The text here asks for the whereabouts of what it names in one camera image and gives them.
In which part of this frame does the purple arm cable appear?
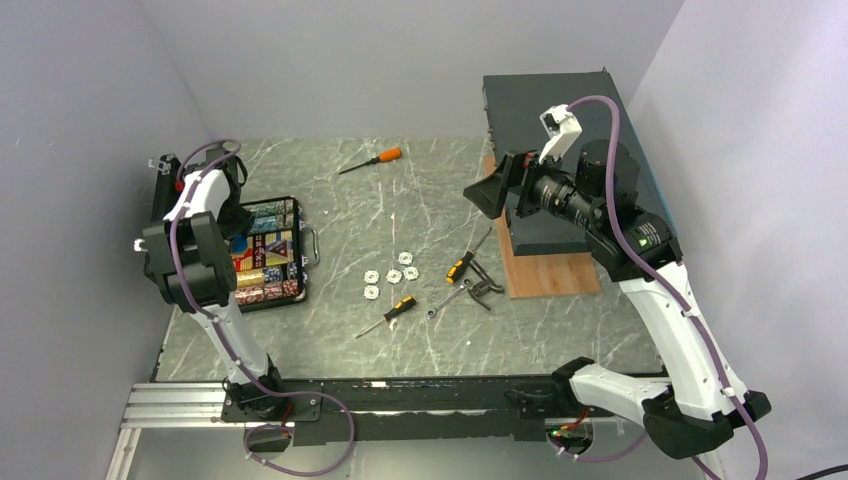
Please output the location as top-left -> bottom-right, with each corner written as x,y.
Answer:
168,139 -> 356,480
547,95 -> 770,480

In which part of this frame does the orange handled screwdriver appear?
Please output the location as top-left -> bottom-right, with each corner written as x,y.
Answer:
338,147 -> 403,175

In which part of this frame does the black yellow short screwdriver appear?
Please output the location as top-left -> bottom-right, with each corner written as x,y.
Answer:
354,296 -> 417,339

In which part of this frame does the dark metal clamp tool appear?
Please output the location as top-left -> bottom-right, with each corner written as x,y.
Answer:
468,260 -> 506,311

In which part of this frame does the dark grey rack unit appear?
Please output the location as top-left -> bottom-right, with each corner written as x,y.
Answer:
483,71 -> 674,256

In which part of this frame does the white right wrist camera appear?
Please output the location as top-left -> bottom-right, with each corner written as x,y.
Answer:
538,104 -> 582,164

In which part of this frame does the blue poker chip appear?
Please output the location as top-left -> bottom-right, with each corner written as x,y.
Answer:
230,236 -> 248,255

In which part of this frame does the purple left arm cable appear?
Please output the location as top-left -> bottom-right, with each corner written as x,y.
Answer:
168,139 -> 356,480

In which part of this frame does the black poker chip case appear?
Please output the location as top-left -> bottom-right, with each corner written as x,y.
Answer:
135,153 -> 321,314

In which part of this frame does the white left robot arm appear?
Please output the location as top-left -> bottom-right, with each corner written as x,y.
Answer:
133,139 -> 288,420

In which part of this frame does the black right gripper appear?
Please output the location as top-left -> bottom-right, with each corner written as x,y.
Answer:
464,142 -> 603,230

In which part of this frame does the wooden board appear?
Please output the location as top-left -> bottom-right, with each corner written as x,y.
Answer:
482,155 -> 603,301

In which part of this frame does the black yellow long screwdriver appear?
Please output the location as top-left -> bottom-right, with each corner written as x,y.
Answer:
445,227 -> 493,284

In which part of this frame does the silver ratchet wrench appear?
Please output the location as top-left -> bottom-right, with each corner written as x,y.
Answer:
426,279 -> 473,319

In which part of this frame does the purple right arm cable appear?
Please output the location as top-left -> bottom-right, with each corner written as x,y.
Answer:
547,95 -> 770,480

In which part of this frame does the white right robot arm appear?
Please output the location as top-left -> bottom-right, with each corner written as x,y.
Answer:
463,140 -> 771,459

